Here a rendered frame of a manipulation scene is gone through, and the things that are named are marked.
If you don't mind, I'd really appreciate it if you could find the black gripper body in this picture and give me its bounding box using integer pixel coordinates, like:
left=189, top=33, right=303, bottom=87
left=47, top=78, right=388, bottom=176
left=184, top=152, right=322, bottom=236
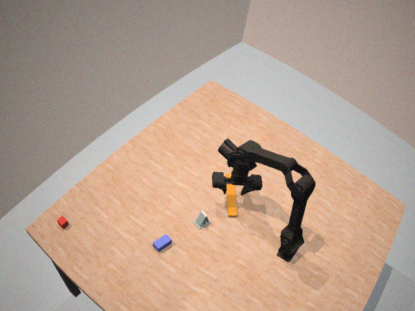
left=212, top=164, right=263, bottom=190

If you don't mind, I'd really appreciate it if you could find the blue rectangular block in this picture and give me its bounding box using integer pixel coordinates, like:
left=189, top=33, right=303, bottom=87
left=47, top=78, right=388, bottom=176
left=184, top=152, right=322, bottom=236
left=152, top=234, right=172, bottom=252

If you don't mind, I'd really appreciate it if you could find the red cube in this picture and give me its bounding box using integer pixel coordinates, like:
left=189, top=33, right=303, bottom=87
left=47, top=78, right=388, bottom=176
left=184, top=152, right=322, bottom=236
left=57, top=216, right=69, bottom=230

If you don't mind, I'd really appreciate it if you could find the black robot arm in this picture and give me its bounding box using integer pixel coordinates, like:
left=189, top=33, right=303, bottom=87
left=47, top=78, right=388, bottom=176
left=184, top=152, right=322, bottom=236
left=218, top=138, right=316, bottom=262

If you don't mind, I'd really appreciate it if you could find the orange bar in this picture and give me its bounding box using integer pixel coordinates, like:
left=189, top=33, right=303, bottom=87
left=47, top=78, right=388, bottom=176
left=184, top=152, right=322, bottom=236
left=226, top=174, right=237, bottom=218

